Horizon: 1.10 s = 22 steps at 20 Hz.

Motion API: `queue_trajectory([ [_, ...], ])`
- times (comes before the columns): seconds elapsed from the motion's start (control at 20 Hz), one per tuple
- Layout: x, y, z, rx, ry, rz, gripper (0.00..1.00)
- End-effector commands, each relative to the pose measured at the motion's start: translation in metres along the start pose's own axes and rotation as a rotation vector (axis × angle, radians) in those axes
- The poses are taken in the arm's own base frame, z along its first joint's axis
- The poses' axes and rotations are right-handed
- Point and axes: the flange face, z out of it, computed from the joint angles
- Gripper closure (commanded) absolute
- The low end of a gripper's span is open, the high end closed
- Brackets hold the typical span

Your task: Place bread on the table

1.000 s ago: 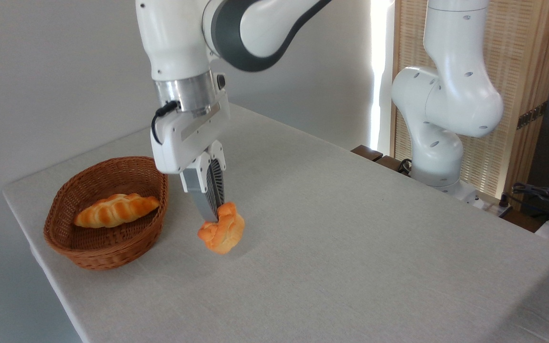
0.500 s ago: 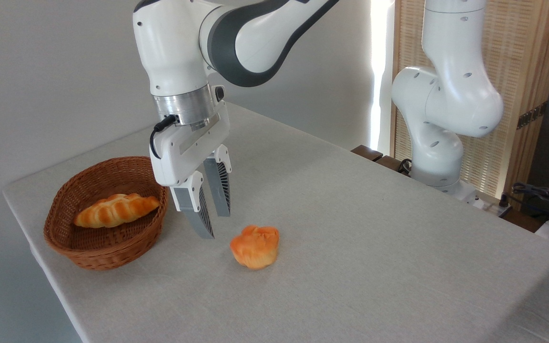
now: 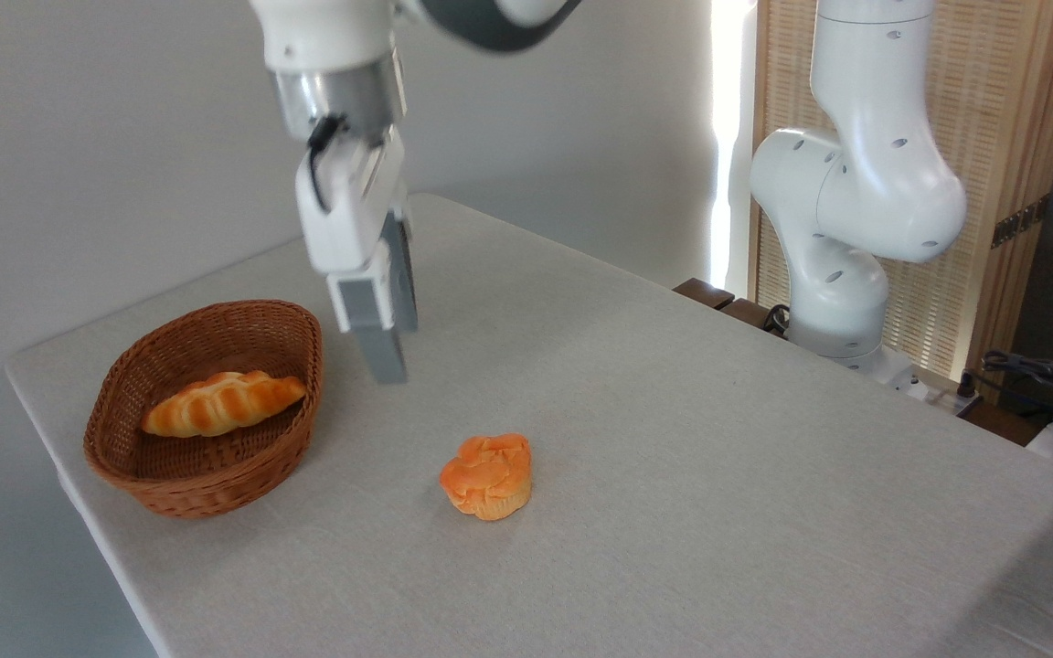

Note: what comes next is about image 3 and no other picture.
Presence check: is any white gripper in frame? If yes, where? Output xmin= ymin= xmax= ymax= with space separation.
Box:
xmin=296 ymin=128 xmax=419 ymax=385

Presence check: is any white tablecloth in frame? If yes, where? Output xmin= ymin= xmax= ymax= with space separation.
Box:
xmin=4 ymin=192 xmax=1053 ymax=658

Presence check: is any brown wicker basket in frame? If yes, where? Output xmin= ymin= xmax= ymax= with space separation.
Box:
xmin=83 ymin=300 xmax=324 ymax=520

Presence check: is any long braided bread roll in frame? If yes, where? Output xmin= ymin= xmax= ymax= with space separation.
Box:
xmin=141 ymin=370 xmax=307 ymax=438

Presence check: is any black cable bundle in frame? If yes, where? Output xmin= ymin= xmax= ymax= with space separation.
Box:
xmin=982 ymin=350 xmax=1053 ymax=430

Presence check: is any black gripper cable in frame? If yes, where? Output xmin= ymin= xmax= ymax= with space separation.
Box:
xmin=306 ymin=111 xmax=349 ymax=217

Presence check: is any wooden slatted folding screen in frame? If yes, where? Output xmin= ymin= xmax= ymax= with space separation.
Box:
xmin=750 ymin=0 xmax=1053 ymax=396

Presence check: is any round orange bread muffin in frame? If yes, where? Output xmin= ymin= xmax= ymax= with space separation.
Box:
xmin=440 ymin=433 xmax=534 ymax=522

